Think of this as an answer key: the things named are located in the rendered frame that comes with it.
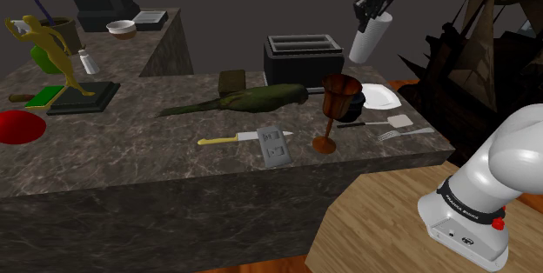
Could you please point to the black bowl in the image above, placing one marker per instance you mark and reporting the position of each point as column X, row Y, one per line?
column 355, row 111

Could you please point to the gold figure on dark base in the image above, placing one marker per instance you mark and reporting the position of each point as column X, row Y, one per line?
column 82, row 100

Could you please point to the white ribbed cup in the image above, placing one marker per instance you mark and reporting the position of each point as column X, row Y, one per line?
column 369, row 41

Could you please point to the wood pattern robot stand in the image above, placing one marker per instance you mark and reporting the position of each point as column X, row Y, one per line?
column 373, row 221

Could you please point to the brown pot with blue stalk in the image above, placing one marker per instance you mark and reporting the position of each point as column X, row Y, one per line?
column 70, row 32

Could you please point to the brown wooden goblet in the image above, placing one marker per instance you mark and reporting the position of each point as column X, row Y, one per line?
column 337, row 94

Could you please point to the olive green block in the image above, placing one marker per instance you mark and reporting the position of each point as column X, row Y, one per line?
column 232, row 81

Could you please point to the dark brown jagged furniture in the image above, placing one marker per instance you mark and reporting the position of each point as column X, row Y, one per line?
column 475, row 77

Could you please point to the grey flat tray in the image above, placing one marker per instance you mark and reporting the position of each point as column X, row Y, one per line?
column 149, row 20

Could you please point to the green parrot figure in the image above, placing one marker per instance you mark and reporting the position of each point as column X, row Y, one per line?
column 250, row 99

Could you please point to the green flat book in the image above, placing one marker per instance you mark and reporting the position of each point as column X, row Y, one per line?
column 42, row 97

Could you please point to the grey wall outlet plate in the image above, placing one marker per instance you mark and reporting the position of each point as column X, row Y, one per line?
column 275, row 147

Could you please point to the silver fork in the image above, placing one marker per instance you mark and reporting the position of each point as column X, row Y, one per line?
column 403, row 133

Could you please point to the black toaster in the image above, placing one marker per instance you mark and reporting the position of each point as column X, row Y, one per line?
column 303, row 62

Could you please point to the white plate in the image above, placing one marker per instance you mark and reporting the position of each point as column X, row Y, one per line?
column 382, row 96

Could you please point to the white salt shaker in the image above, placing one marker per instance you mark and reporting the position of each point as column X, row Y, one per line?
column 89, row 63

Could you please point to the white and brown bowl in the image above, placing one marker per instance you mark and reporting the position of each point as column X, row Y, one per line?
column 122, row 28

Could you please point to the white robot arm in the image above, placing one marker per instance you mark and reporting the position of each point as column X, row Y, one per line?
column 500, row 166

